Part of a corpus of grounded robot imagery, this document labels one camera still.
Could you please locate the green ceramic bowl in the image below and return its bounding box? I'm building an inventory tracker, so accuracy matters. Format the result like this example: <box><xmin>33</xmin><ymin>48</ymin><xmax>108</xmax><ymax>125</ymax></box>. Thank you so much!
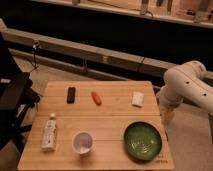
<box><xmin>123</xmin><ymin>121</ymin><xmax>162</xmax><ymax>161</ymax></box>

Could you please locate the white ceramic cup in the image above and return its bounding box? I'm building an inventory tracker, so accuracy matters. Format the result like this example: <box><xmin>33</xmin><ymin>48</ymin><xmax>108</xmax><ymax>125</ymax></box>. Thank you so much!
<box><xmin>72</xmin><ymin>132</ymin><xmax>93</xmax><ymax>155</ymax></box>

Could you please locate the black eraser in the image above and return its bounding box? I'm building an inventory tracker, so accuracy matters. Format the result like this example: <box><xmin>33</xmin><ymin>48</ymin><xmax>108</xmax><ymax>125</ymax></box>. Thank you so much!
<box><xmin>67</xmin><ymin>87</ymin><xmax>76</xmax><ymax>104</ymax></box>

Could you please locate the orange carrot toy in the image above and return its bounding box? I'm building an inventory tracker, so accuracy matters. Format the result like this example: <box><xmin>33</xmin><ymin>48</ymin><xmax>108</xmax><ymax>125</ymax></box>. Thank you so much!
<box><xmin>91</xmin><ymin>92</ymin><xmax>102</xmax><ymax>106</ymax></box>

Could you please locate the black chair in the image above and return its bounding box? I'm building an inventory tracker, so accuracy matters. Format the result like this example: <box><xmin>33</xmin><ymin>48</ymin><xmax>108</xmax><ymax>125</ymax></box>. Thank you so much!
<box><xmin>0</xmin><ymin>34</ymin><xmax>40</xmax><ymax>152</ymax></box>

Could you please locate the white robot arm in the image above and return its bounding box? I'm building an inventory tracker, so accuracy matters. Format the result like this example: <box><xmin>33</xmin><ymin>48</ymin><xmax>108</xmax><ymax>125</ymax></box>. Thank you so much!
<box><xmin>156</xmin><ymin>61</ymin><xmax>213</xmax><ymax>125</ymax></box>

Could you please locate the white tube bottle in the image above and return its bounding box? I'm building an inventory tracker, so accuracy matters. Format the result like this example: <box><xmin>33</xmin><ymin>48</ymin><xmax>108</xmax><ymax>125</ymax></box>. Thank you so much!
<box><xmin>41</xmin><ymin>113</ymin><xmax>57</xmax><ymax>151</ymax></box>

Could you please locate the black cable on wall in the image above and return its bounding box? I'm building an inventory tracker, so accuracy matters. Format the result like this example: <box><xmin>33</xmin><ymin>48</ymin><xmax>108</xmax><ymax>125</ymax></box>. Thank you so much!
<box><xmin>31</xmin><ymin>40</ymin><xmax>41</xmax><ymax>73</ymax></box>

